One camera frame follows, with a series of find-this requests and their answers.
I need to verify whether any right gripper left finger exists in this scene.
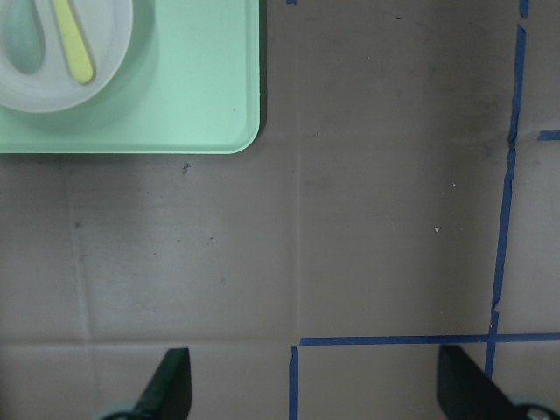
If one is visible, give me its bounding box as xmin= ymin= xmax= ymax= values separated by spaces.
xmin=129 ymin=347 xmax=192 ymax=420

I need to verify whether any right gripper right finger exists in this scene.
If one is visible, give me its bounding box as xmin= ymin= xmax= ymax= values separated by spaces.
xmin=437 ymin=344 xmax=560 ymax=420

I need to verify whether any white round plate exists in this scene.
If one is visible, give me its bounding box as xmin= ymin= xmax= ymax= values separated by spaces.
xmin=1 ymin=1 xmax=134 ymax=113

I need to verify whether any yellow plastic fork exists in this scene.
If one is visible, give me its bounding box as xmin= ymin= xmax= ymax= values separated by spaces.
xmin=52 ymin=0 xmax=95 ymax=84

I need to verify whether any light green tray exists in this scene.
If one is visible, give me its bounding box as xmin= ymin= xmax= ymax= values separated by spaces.
xmin=1 ymin=1 xmax=266 ymax=154

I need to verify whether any teal plastic spoon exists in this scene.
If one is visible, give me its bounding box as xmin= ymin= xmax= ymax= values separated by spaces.
xmin=3 ymin=0 xmax=43 ymax=74

